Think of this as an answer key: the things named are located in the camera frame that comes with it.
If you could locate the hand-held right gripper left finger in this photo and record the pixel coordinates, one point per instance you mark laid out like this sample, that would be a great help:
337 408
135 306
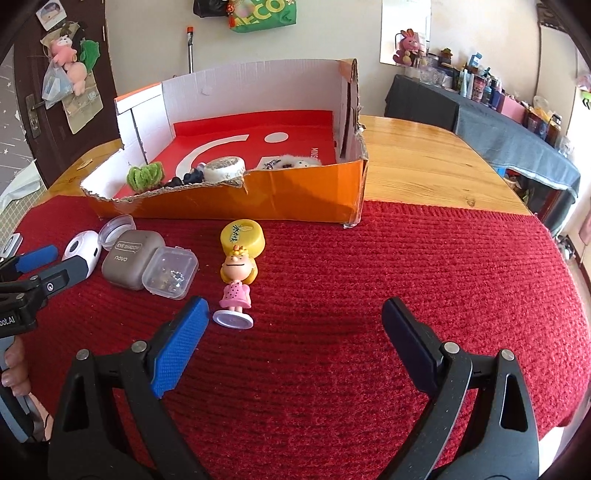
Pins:
178 346

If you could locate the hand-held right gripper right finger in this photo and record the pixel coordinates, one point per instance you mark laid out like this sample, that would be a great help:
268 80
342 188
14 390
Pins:
406 339

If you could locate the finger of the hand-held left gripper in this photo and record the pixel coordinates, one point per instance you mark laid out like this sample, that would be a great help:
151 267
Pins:
39 257
55 279

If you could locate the white round mini device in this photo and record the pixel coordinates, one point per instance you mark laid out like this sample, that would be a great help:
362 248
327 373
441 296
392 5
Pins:
83 244

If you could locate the grey eyeshadow case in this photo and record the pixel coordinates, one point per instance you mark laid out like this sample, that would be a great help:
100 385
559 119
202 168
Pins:
124 263

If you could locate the clear square plastic box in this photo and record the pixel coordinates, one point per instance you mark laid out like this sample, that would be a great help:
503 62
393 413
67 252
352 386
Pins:
168 274

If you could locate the girl figurine pink dress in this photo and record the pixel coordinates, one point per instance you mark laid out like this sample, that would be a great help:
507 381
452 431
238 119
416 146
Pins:
235 295

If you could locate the yellow round cap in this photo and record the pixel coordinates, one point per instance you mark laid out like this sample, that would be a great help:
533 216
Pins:
242 233

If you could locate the green fuzzy hair clip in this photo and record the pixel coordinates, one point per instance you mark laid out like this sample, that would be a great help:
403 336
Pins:
145 177

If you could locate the small dark figurine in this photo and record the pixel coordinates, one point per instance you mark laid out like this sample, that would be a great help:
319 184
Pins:
191 177

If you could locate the orange cardboard box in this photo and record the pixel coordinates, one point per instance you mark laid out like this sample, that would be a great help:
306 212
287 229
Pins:
300 194

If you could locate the white round jar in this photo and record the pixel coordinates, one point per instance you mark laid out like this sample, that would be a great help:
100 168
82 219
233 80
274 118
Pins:
224 167

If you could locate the person's left forearm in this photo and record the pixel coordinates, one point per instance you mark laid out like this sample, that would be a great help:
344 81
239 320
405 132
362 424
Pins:
41 415

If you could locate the person's left hand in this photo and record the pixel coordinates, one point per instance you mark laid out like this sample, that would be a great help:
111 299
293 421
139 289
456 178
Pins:
18 374

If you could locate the small grey device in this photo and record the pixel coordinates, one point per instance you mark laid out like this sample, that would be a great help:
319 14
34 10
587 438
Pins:
11 244

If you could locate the white paper sheet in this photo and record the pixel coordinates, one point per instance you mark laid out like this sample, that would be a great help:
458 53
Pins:
21 189

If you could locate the red knitted mat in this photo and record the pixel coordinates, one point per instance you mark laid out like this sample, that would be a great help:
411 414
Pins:
369 277

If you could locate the clear round lid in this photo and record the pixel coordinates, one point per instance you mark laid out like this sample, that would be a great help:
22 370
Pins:
115 228

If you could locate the small beige paper scrap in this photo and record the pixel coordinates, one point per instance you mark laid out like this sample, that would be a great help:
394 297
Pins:
85 164

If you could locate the dark brown door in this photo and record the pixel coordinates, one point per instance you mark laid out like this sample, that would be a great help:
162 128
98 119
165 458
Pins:
37 138

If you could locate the beige hanging organizer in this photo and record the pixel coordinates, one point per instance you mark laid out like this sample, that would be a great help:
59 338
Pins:
83 113

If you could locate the clear plastic bag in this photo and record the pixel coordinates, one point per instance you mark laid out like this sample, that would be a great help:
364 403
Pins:
55 87

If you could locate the pink clothing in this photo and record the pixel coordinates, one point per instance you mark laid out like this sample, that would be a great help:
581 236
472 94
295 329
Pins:
582 230

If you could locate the pink plush toy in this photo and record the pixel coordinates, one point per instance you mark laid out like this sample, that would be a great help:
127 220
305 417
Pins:
62 50

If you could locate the green plush toy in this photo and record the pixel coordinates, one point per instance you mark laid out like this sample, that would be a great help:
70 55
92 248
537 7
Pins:
90 53

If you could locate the grey cloth covered table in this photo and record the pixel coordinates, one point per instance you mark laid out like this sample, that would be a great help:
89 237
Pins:
485 124

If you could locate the photo card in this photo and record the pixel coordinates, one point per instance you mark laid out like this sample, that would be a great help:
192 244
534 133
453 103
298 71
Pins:
48 11

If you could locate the pink box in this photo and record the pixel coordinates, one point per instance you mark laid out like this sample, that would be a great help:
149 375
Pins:
512 110

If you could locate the row of bottles and cups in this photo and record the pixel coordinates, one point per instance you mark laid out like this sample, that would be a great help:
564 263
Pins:
480 87

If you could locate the pink rabbit plush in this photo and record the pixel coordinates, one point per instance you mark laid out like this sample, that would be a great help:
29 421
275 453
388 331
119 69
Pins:
408 44

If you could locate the black bag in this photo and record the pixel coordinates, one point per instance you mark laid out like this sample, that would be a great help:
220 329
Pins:
207 7

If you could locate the red tassel charm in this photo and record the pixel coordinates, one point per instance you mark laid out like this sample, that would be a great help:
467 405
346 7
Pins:
230 16

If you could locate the pink green hanging toy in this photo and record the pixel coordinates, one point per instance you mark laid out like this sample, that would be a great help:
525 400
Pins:
584 83

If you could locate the white cabinet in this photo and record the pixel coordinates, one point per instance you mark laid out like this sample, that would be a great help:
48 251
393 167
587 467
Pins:
561 60

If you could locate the green tote bag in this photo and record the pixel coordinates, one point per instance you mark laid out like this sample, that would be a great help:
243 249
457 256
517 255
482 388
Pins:
268 16

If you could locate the dark suitcase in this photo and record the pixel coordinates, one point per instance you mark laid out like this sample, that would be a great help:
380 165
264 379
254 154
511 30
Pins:
551 16

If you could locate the wall mirror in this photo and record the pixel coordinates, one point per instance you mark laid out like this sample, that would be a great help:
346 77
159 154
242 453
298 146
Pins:
397 14

